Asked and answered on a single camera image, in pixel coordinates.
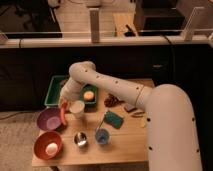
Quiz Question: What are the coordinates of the orange ball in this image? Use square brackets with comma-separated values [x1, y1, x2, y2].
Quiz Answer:
[83, 91, 94, 101]

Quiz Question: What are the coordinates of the red bowl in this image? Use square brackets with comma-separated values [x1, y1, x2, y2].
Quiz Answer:
[34, 131, 62, 160]

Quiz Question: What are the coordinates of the blue plastic cup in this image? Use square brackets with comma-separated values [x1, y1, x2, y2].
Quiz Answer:
[95, 129, 110, 145]

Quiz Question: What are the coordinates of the teal sponge block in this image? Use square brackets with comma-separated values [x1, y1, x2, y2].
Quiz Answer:
[104, 111, 123, 129]

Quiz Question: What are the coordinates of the white egg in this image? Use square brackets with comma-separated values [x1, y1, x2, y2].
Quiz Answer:
[46, 143, 58, 155]

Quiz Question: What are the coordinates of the small metal cup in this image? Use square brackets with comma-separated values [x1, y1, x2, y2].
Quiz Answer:
[74, 132, 87, 148]

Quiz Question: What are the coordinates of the white angled bracket right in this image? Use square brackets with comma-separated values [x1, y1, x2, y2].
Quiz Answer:
[181, 7, 205, 41]

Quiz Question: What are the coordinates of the purple bowl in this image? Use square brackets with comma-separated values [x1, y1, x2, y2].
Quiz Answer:
[36, 107, 62, 131]

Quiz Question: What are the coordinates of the green plastic tray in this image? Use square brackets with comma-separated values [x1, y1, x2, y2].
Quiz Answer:
[44, 75, 98, 107]

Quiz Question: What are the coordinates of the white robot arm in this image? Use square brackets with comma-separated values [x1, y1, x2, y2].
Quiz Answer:
[60, 61, 203, 171]

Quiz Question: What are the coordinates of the small wooden utensil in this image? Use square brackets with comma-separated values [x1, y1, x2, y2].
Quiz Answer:
[131, 112, 145, 118]

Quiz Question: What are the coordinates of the white paper cup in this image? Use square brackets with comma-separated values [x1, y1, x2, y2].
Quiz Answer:
[69, 100, 85, 119]

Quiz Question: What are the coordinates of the wooden spoon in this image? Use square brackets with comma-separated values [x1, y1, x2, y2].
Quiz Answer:
[140, 118, 147, 128]

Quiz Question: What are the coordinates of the black object on far table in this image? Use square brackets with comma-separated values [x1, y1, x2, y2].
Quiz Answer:
[124, 25, 136, 37]

